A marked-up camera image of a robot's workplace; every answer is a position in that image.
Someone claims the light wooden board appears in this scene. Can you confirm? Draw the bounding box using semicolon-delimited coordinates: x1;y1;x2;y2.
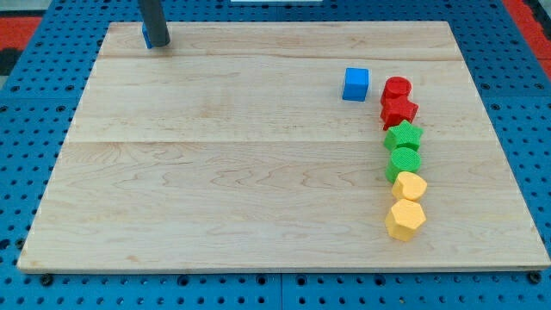
17;22;550;274

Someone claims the blue cube block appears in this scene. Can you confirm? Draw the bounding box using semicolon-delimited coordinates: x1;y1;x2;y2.
342;67;370;102

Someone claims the blue triangle block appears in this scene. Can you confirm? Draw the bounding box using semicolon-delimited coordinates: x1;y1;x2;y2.
141;23;153;49

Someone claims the red cylinder block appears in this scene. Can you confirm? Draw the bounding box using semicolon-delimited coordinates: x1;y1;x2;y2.
381;76;412;105

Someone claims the yellow hexagon block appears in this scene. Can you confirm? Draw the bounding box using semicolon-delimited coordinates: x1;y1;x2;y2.
385;199;426;242

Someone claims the green cylinder block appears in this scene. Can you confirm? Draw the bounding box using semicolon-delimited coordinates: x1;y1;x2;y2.
385;147;422;183

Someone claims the green star block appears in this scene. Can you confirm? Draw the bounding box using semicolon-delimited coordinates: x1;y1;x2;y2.
383;121;424;151

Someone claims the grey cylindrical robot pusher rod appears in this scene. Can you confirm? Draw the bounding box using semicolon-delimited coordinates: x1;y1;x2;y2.
138;0;170;47

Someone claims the red star block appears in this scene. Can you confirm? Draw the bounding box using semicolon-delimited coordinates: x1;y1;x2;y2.
381;96;418;130

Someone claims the yellow heart block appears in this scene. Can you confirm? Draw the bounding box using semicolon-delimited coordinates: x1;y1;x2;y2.
391;171;428;202

